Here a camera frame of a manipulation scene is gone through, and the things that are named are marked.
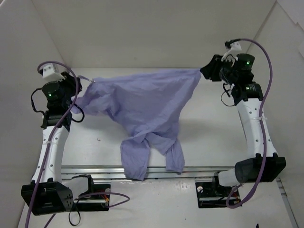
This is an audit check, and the lavender zip-up jacket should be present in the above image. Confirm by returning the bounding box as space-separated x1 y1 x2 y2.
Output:
74 69 201 181

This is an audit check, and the aluminium rail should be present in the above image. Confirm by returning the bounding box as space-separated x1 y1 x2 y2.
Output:
61 165 232 181
276 178 298 228

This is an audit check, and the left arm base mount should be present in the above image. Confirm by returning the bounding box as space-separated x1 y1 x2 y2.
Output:
71 183 111 212

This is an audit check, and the purple cable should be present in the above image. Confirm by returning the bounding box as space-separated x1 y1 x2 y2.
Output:
225 38 273 209
25 62 131 228

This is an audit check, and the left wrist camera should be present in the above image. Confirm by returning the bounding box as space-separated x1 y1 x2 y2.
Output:
42 63 65 82

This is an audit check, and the right side aluminium rail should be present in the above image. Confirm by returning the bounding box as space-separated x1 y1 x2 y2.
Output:
276 178 298 228

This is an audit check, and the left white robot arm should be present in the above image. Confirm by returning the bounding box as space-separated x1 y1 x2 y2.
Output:
21 72 95 216

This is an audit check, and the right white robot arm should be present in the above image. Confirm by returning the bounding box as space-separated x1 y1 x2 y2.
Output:
200 53 286 196

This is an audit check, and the front aluminium rail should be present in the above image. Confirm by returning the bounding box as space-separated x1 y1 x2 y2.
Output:
61 165 232 181

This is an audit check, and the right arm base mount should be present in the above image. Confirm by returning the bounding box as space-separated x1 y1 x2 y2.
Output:
195 182 232 209

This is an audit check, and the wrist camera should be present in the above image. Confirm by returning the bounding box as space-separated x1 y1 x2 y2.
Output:
42 63 65 82
221 39 242 61

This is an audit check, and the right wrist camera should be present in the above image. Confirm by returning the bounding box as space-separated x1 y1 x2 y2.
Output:
221 39 242 61

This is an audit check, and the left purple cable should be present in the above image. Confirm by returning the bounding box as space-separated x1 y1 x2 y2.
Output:
25 62 131 228

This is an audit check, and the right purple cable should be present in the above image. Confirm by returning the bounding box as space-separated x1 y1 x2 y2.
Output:
225 38 273 209

